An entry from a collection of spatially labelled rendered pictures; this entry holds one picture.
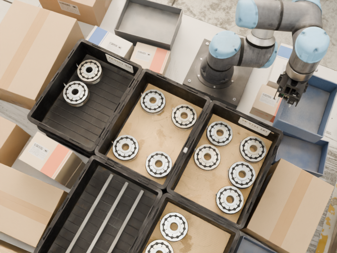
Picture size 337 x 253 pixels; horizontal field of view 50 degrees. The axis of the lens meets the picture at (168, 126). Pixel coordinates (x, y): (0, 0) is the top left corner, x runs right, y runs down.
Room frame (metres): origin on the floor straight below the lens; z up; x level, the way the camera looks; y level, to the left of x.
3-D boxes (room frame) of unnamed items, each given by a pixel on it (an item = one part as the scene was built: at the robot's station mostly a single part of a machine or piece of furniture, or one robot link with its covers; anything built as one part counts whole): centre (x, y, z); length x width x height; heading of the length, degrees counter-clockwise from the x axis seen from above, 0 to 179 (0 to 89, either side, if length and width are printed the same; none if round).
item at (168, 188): (0.30, -0.21, 0.92); 0.40 x 0.30 x 0.02; 151
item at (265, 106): (0.59, -0.46, 0.74); 0.16 x 0.12 x 0.07; 64
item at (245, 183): (0.26, -0.27, 0.86); 0.10 x 0.10 x 0.01
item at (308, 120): (0.44, -0.46, 1.10); 0.20 x 0.15 x 0.07; 155
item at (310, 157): (0.37, -0.55, 0.74); 0.20 x 0.15 x 0.07; 71
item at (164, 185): (0.44, 0.06, 0.92); 0.40 x 0.30 x 0.02; 151
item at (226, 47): (0.77, -0.24, 0.91); 0.13 x 0.12 x 0.14; 84
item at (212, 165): (0.33, -0.15, 0.86); 0.10 x 0.10 x 0.01
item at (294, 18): (0.57, -0.35, 1.41); 0.11 x 0.11 x 0.08; 84
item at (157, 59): (0.82, 0.08, 0.74); 0.16 x 0.12 x 0.07; 71
